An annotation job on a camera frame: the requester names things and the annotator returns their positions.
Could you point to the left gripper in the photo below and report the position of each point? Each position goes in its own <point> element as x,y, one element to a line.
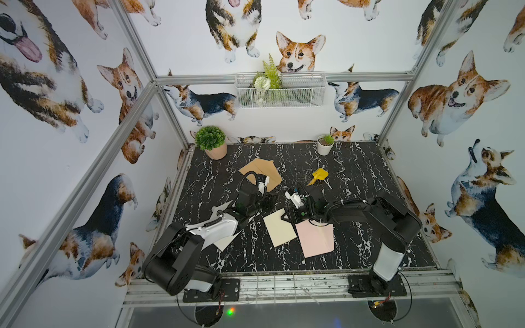
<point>254,201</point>

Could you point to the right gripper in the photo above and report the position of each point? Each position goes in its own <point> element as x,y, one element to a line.
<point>292,215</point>

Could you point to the pink envelope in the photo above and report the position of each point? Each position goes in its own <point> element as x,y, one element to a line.
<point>315,240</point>

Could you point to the brown kraft envelope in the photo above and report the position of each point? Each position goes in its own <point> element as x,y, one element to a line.
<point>265,168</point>

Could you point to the cream letter paper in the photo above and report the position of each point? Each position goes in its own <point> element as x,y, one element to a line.
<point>280,231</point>

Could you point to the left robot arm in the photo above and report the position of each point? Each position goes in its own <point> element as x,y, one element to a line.
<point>174,262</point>

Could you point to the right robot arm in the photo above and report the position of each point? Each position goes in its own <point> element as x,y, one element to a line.
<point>392,223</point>

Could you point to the white envelope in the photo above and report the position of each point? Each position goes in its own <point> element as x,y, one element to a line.
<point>222,244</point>

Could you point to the yellow toy shovel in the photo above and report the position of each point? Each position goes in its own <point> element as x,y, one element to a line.
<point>318,175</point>

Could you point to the small plant white pot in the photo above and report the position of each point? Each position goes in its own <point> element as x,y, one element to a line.
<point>325,144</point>

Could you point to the green plant pink pot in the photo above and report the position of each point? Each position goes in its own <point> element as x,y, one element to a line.
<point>212,140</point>

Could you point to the fern and white flower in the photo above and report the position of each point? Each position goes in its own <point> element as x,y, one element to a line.
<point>267,84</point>

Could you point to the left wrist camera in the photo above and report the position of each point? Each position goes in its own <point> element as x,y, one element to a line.
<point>262,185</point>

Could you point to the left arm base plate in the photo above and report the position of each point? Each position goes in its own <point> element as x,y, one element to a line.
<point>224,290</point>

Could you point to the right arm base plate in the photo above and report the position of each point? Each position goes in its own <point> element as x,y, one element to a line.
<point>370,285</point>

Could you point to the white wire wall basket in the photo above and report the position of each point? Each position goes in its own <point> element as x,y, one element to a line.
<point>298,90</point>

